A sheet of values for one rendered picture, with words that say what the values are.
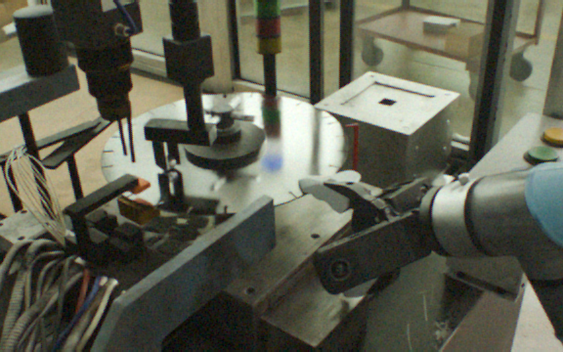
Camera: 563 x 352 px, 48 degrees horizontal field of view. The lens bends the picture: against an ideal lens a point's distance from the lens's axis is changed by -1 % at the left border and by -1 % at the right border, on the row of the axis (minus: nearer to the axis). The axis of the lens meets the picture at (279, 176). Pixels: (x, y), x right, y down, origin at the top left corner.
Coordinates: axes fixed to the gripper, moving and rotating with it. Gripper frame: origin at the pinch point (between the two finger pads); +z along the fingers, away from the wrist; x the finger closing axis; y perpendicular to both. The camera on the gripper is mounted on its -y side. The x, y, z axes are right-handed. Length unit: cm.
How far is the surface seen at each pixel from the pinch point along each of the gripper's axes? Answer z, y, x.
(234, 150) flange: 8.2, -1.0, 13.8
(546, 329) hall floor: 53, 101, -70
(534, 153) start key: -8.7, 34.2, -2.5
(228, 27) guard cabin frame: 53, 37, 37
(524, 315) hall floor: 59, 101, -66
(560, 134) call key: -8.6, 42.0, -2.3
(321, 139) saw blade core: 4.9, 10.3, 10.7
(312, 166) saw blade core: 1.2, 4.4, 8.3
